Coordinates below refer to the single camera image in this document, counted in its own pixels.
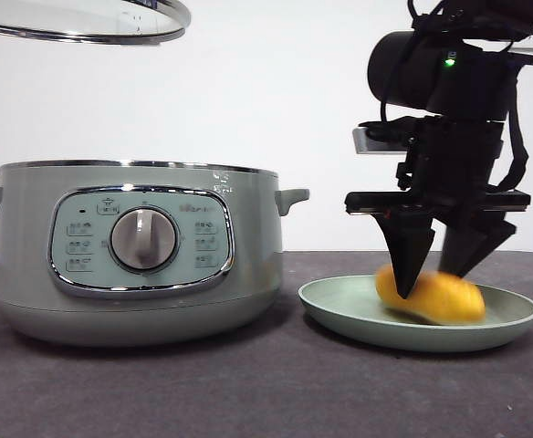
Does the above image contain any glass lid with green knob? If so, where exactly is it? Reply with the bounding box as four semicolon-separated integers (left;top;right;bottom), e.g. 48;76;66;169
0;0;193;46

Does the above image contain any pale green round plate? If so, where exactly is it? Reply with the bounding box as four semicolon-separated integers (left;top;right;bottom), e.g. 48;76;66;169
298;273;533;353

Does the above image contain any pale green electric steamer pot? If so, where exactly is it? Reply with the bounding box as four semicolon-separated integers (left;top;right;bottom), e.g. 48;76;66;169
0;159;311;349

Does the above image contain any black flat arm cable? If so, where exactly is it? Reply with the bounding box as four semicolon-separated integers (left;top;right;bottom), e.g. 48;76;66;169
494;81;531;193

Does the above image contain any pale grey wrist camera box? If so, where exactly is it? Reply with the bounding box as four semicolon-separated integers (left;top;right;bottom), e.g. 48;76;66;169
351;120;417;155

